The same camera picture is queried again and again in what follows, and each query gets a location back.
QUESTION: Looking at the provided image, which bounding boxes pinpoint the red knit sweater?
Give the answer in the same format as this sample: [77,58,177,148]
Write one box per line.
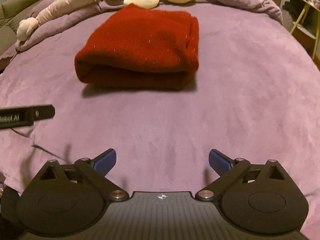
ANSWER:
[74,5,199,90]

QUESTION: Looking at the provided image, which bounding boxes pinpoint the purple bed sheet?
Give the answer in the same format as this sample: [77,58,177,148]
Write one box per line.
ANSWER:
[1,3,319,239]

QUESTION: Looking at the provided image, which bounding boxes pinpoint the grey headboard cushion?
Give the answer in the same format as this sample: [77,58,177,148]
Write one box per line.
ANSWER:
[1,0,42,53]

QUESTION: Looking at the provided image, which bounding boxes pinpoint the yellow side shelf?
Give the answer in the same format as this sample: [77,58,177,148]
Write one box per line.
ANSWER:
[290,0,319,60]

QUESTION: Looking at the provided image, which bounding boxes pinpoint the purple crumpled blanket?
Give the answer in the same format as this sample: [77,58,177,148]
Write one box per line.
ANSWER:
[1,0,283,69]

